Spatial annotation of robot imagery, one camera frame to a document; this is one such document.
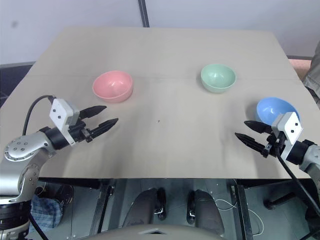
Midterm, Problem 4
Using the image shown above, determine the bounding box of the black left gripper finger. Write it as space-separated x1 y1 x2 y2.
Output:
90 118 119 139
79 105 108 120

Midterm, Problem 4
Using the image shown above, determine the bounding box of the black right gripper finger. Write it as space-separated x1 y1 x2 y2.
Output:
243 120 273 135
234 132 266 154

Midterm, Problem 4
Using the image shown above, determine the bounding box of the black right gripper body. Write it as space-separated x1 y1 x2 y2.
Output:
262 131 287 159

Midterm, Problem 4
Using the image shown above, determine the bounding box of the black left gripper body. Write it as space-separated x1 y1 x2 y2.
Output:
68 119 94 144

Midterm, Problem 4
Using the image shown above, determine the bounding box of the blue plastic bowl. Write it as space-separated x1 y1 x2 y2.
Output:
254 96 301 126

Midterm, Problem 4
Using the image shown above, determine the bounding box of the pink plastic bowl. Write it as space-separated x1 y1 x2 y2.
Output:
92 70 134 104

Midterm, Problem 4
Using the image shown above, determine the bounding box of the green plastic bowl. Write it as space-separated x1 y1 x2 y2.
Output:
200 63 237 94

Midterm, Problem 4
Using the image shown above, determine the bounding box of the black metal table leg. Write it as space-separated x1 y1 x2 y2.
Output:
95 178 117 235
230 178 254 240

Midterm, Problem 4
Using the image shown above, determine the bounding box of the person in olive clothing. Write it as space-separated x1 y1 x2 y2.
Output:
301 39 320 111

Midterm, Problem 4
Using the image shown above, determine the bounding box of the dark rounded robot leg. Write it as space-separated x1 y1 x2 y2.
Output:
186 189 225 236
123 187 167 229

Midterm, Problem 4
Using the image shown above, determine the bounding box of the blue checkered cloth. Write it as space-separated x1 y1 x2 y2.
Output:
29 194 64 233

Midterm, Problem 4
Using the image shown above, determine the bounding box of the grey robot torso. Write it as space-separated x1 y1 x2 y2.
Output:
87 223 226 240

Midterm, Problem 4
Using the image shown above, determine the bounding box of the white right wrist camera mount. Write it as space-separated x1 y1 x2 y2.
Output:
271 111 304 161

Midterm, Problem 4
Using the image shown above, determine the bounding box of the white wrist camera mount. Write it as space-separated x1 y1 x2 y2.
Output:
271 111 304 161
48 98 81 146

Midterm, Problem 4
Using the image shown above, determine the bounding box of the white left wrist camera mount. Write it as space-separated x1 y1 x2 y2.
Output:
48 98 81 146

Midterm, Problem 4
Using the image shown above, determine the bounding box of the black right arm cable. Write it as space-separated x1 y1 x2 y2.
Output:
274 141 320 220

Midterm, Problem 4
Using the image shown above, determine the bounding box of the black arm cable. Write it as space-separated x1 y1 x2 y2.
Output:
22 94 55 136
274 141 320 220

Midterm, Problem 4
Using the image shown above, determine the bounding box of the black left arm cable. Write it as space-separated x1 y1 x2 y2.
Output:
22 94 55 136

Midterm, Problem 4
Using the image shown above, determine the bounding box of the thin white wire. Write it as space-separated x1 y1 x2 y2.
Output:
215 198 265 235

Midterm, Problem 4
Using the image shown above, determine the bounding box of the dark vertical wall strip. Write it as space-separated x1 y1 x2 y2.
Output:
137 0 151 28

